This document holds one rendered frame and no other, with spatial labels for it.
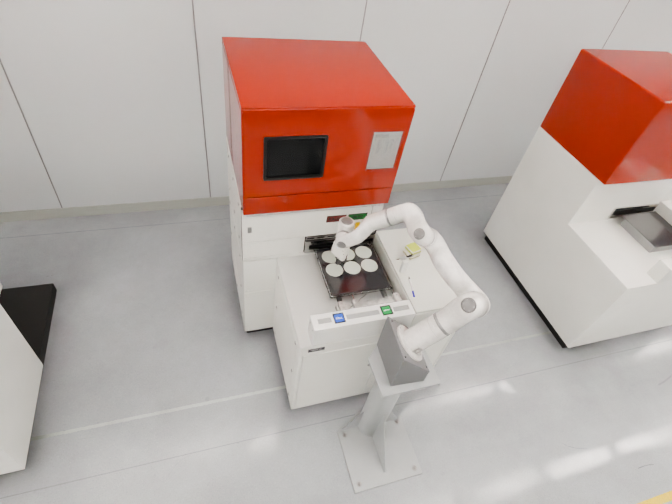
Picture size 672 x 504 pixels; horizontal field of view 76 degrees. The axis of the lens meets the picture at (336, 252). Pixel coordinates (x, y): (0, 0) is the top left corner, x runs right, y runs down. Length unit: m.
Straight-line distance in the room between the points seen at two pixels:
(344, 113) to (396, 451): 2.04
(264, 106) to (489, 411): 2.48
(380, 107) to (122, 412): 2.33
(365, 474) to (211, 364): 1.22
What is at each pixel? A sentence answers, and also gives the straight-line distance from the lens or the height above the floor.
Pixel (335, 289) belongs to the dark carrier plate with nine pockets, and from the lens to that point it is 2.36.
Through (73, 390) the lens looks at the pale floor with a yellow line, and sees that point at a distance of 3.24.
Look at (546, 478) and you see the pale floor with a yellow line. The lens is 3.33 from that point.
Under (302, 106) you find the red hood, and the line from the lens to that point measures 1.95.
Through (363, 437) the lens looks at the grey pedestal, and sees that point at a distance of 2.95.
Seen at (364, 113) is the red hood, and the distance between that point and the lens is 2.04.
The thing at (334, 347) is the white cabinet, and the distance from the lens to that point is 2.31.
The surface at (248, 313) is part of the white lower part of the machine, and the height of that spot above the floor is 0.30.
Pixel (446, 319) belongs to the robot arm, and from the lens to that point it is 2.02.
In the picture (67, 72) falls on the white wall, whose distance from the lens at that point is 3.59.
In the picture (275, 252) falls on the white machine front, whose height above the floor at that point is 0.87.
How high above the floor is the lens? 2.72
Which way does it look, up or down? 46 degrees down
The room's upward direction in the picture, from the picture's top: 11 degrees clockwise
